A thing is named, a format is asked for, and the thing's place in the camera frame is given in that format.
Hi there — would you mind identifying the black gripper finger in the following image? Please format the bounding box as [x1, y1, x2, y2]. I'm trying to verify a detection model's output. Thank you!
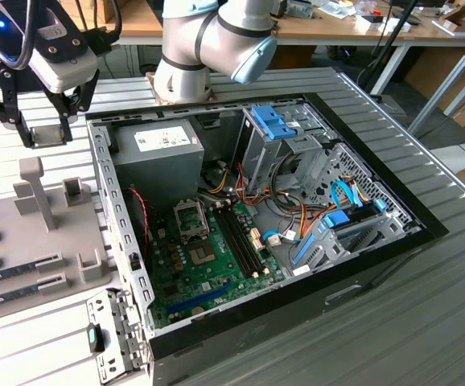
[0, 66, 37, 150]
[47, 68, 101, 145]

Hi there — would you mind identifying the silver CPU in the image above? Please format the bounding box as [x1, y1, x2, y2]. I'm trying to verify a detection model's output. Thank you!
[30, 125, 66, 147]

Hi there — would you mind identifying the CPU socket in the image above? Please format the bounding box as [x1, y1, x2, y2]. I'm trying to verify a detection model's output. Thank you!
[187, 238, 220, 269]

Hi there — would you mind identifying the cardboard box on desk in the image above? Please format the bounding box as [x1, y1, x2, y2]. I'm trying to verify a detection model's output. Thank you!
[59, 0, 117, 26]

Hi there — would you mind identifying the grey power supply unit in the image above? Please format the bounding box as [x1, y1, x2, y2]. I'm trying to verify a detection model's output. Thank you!
[109, 122, 206, 210]

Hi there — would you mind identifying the grey parts rack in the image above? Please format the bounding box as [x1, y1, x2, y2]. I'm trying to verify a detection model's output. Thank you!
[0, 155, 115, 327]

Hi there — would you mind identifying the dark RAM stick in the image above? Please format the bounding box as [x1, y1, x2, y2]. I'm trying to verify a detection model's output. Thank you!
[0, 279, 45, 311]
[0, 257, 43, 285]

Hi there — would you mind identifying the grey metal drive cage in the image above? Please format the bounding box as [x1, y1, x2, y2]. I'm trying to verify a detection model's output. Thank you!
[232, 102, 340, 195]

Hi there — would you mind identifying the green motherboard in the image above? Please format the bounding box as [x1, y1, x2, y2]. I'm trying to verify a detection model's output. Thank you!
[146, 196, 289, 331]

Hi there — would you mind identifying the blue expansion slot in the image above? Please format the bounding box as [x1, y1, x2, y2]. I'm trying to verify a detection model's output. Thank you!
[165, 281, 234, 319]

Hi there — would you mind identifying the grey metal device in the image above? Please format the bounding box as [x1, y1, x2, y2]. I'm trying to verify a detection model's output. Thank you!
[286, 0, 316, 19]

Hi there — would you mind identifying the teal black latch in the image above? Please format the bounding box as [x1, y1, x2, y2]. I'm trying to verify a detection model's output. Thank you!
[85, 322, 106, 355]

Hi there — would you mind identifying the blue disk carrier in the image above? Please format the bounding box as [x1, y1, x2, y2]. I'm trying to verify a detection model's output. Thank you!
[291, 200, 387, 269]

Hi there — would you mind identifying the grey metal disk bay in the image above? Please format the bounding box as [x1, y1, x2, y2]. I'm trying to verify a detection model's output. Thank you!
[288, 200, 425, 279]

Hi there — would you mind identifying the black open PC case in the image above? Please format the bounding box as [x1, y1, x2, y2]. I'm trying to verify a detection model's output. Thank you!
[84, 91, 451, 386]

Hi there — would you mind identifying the white flat box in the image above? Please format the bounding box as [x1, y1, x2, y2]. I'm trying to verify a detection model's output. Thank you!
[354, 14, 413, 35]

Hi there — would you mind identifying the black stand pole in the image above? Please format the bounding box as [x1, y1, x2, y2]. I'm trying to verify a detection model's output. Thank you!
[367, 0, 421, 97]

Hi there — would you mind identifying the large brown cardboard box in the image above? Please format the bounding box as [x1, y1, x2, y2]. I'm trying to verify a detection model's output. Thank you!
[401, 47, 465, 129]

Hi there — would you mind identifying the wooden desk with white legs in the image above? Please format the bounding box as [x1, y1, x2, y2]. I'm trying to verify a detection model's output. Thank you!
[274, 0, 465, 96]

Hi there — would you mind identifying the cardboard packaging tray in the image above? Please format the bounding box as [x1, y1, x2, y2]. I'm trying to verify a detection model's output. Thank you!
[432, 2, 465, 38]

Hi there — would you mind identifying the white camera in black bracket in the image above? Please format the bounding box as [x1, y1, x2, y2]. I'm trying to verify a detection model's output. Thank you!
[26, 0, 99, 94]

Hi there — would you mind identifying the yellow red wire bundle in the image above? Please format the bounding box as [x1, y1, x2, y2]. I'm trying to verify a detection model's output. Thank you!
[206, 160, 268, 208]

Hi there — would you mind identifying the blue plastic drive bracket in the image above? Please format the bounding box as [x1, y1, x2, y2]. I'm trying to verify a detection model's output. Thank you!
[250, 103, 298, 142]

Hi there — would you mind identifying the grey metal slot bracket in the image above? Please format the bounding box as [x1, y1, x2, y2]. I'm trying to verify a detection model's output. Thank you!
[84, 286, 154, 385]

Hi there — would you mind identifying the orange black wire bundle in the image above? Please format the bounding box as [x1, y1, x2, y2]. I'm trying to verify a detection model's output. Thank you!
[275, 202, 339, 243]

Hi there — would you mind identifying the blue flat data wire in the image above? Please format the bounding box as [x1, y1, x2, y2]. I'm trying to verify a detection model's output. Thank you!
[330, 179, 365, 210]

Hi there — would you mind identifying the aluminium profile frame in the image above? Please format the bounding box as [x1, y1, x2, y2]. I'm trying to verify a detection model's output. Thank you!
[407, 54, 465, 138]

